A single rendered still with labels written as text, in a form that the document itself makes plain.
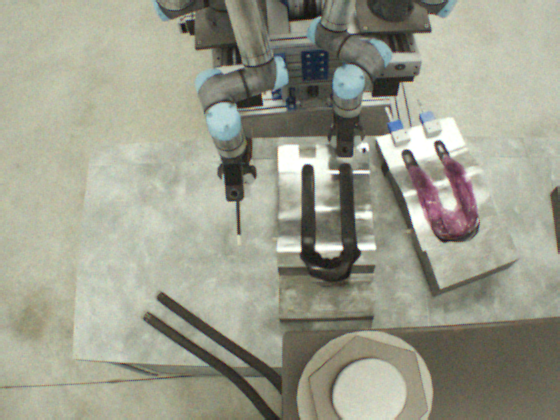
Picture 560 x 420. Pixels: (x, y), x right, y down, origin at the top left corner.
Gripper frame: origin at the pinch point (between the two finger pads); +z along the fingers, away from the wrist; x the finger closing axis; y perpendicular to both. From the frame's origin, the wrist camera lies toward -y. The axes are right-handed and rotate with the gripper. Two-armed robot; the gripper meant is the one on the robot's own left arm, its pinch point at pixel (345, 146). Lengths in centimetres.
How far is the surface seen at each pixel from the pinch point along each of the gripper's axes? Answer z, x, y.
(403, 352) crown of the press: -113, 2, -72
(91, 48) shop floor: 91, 125, 108
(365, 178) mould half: 2.5, -5.5, -8.8
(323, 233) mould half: -0.6, 6.9, -25.8
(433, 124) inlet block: 3.0, -27.6, 8.8
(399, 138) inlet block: 3.0, -16.5, 4.0
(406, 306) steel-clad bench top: 11.2, -16.5, -44.5
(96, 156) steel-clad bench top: 11, 79, 5
